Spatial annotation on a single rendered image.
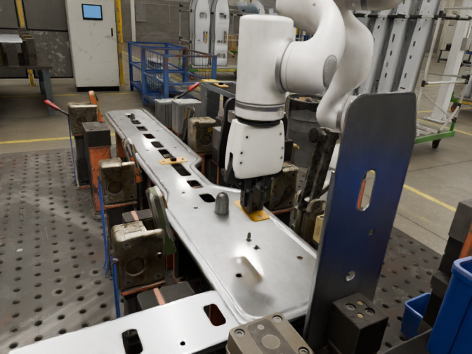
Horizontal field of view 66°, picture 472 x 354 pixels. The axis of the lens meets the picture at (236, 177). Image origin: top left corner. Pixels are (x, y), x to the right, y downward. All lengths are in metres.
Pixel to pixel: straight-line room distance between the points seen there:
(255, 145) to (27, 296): 0.77
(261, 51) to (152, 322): 0.42
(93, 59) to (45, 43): 1.14
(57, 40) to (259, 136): 7.91
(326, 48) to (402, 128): 0.18
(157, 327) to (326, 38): 0.47
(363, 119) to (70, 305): 0.89
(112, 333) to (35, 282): 0.66
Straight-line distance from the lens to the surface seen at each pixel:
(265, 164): 0.64
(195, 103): 1.41
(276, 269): 0.66
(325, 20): 0.60
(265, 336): 0.47
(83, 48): 7.64
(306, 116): 3.77
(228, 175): 0.63
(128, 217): 0.83
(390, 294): 1.19
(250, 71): 0.58
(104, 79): 7.74
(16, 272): 1.25
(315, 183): 0.75
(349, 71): 1.06
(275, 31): 0.58
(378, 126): 0.41
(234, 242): 0.72
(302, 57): 0.55
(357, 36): 1.03
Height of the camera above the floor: 1.40
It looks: 23 degrees down
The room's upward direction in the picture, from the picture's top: 4 degrees clockwise
